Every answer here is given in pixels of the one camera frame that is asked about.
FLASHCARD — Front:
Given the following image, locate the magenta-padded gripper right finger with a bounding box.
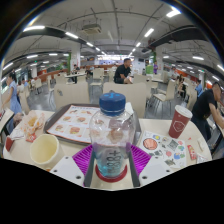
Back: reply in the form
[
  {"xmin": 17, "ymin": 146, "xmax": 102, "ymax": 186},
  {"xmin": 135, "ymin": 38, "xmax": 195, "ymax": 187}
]
[{"xmin": 128, "ymin": 144, "xmax": 175, "ymax": 188}]

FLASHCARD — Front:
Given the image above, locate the red paper cup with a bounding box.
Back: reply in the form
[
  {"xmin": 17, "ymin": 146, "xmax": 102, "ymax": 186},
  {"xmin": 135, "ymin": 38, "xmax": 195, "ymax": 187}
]
[{"xmin": 168, "ymin": 104, "xmax": 194, "ymax": 139}]

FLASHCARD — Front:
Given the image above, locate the white paper napkin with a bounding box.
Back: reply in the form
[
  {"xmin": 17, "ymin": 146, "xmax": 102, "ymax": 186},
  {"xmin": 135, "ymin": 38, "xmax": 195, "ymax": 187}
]
[{"xmin": 123, "ymin": 101, "xmax": 136, "ymax": 118}]

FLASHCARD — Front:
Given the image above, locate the paper wrapper with fries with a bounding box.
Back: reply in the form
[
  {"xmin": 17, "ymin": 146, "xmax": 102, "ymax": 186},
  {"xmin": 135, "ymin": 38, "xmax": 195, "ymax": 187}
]
[{"xmin": 20, "ymin": 110, "xmax": 46, "ymax": 139}]

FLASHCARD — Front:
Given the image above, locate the dark brown food tray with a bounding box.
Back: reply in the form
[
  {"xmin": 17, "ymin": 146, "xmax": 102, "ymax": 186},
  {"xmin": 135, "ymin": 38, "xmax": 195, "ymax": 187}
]
[{"xmin": 43, "ymin": 103, "xmax": 143, "ymax": 148}]

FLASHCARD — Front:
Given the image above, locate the white sachet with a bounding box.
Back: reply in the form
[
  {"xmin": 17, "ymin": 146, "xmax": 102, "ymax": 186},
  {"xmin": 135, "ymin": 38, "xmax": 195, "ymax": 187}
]
[{"xmin": 196, "ymin": 137, "xmax": 205, "ymax": 153}]

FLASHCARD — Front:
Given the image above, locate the group of ceiling lights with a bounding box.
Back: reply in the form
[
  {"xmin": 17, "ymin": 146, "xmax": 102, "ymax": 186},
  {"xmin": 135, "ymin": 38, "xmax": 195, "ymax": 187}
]
[{"xmin": 0, "ymin": 6, "xmax": 224, "ymax": 88}]

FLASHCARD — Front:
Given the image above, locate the clear water bottle blue cap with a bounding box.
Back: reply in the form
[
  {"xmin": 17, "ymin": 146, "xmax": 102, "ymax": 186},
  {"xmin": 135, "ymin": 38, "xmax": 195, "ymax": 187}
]
[{"xmin": 89, "ymin": 91, "xmax": 137, "ymax": 179}]

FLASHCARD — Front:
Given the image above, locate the ceiling air conditioner unit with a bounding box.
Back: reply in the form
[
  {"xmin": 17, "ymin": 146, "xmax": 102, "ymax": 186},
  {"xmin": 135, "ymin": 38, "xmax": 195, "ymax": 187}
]
[{"xmin": 81, "ymin": 23, "xmax": 102, "ymax": 35}]

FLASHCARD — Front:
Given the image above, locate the group of beige chairs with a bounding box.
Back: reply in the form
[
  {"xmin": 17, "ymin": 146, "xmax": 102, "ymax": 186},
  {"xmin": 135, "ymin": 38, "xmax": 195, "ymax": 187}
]
[{"xmin": 19, "ymin": 66, "xmax": 201, "ymax": 116}]

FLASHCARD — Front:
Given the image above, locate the printed paper tray liner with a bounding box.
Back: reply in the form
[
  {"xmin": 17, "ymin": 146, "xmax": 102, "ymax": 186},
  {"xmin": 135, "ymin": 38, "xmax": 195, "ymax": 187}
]
[{"xmin": 48, "ymin": 104, "xmax": 101, "ymax": 144}]

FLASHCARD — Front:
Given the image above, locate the clear plastic packet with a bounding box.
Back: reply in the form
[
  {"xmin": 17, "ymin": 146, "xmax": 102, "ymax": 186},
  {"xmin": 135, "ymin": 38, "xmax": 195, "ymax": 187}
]
[{"xmin": 195, "ymin": 153, "xmax": 211, "ymax": 164}]

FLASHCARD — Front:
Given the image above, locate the white dining table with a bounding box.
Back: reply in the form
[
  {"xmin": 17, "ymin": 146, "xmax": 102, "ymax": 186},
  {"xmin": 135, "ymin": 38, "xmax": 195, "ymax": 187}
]
[
  {"xmin": 0, "ymin": 108, "xmax": 15, "ymax": 134},
  {"xmin": 64, "ymin": 73, "xmax": 87, "ymax": 79}
]

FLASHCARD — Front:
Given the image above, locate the person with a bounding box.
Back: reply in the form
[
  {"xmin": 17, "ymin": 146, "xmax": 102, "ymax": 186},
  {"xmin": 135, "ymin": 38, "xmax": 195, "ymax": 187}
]
[
  {"xmin": 194, "ymin": 79, "xmax": 204, "ymax": 98},
  {"xmin": 152, "ymin": 60, "xmax": 159, "ymax": 75},
  {"xmin": 71, "ymin": 64, "xmax": 81, "ymax": 76},
  {"xmin": 191, "ymin": 81, "xmax": 224, "ymax": 141},
  {"xmin": 113, "ymin": 58, "xmax": 133, "ymax": 84},
  {"xmin": 1, "ymin": 71, "xmax": 23, "ymax": 114},
  {"xmin": 176, "ymin": 74, "xmax": 188, "ymax": 98}
]

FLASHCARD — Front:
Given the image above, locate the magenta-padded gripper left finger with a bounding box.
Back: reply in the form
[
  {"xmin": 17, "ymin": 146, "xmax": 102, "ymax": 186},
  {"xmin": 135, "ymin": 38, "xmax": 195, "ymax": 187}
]
[{"xmin": 49, "ymin": 143, "xmax": 97, "ymax": 188}]

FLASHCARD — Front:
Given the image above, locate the white printed card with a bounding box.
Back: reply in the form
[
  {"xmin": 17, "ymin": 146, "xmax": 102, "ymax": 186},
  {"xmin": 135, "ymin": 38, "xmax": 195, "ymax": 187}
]
[{"xmin": 9, "ymin": 128, "xmax": 26, "ymax": 140}]

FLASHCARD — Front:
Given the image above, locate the red sauce packet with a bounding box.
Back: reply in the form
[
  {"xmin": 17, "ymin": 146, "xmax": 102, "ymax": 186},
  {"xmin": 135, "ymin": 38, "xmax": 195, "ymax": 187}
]
[
  {"xmin": 25, "ymin": 132, "xmax": 38, "ymax": 144},
  {"xmin": 186, "ymin": 143, "xmax": 198, "ymax": 161}
]

